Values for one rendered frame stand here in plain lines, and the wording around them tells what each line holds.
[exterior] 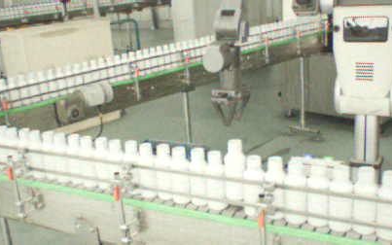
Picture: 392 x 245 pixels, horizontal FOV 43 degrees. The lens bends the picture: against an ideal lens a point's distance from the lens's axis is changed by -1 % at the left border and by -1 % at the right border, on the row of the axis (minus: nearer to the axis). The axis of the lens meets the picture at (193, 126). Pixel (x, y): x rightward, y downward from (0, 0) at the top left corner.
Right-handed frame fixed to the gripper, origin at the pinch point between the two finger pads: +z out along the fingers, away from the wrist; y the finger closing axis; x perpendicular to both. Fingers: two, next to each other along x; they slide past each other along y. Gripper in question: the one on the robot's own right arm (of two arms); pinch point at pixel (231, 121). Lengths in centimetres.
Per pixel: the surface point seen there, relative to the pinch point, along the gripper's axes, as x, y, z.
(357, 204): 33.6, 1.1, 18.2
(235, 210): 0.2, -0.9, 26.3
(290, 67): -111, -396, 43
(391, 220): 41.7, 1.9, 20.5
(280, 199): 13.8, 0.4, 20.3
